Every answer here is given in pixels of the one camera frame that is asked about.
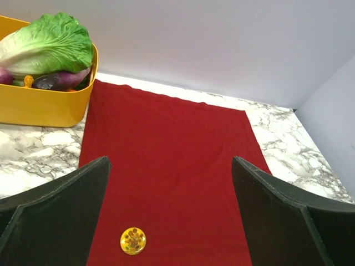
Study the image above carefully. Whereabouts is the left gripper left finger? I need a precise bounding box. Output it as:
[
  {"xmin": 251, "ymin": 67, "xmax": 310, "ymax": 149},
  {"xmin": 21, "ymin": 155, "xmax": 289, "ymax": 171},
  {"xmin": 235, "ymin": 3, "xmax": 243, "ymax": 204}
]
[{"xmin": 1, "ymin": 157, "xmax": 111, "ymax": 265}]

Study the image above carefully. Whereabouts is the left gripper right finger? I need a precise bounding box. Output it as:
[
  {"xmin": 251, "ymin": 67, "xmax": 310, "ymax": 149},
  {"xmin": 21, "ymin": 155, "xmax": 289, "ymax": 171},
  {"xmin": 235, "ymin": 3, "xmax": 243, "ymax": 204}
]
[{"xmin": 231, "ymin": 157, "xmax": 354, "ymax": 266}]

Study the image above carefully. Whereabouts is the round gold brooch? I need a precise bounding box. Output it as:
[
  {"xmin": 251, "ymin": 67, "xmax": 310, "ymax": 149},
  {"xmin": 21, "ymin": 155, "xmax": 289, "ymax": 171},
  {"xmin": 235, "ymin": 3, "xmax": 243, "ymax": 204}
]
[{"xmin": 120, "ymin": 227, "xmax": 146, "ymax": 255}]

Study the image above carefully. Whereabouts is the red t-shirt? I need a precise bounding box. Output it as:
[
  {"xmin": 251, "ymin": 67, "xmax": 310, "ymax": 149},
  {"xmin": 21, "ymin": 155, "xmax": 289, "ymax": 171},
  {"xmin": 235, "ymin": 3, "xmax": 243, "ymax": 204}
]
[{"xmin": 80, "ymin": 81, "xmax": 268, "ymax": 265}]

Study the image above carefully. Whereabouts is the yellow plastic basket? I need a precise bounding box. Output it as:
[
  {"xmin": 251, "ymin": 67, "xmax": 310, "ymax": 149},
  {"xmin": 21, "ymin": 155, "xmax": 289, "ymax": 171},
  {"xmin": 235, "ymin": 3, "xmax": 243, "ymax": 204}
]
[{"xmin": 1, "ymin": 17, "xmax": 98, "ymax": 127}]

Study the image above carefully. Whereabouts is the small orange toy vegetable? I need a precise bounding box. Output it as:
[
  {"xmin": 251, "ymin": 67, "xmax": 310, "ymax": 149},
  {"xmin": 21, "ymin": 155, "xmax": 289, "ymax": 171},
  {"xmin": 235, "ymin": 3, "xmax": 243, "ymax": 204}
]
[{"xmin": 23, "ymin": 75, "xmax": 34, "ymax": 88}]

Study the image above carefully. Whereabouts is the pink radish toy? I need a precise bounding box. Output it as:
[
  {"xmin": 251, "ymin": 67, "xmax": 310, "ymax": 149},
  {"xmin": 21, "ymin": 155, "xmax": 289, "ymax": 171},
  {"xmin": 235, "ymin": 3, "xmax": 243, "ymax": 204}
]
[{"xmin": 0, "ymin": 67, "xmax": 14, "ymax": 85}]

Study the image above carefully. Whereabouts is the green lettuce toy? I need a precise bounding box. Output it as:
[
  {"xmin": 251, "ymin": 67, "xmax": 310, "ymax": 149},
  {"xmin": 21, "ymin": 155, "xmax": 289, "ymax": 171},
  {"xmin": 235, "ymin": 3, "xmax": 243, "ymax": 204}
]
[{"xmin": 1, "ymin": 12, "xmax": 94, "ymax": 76}]

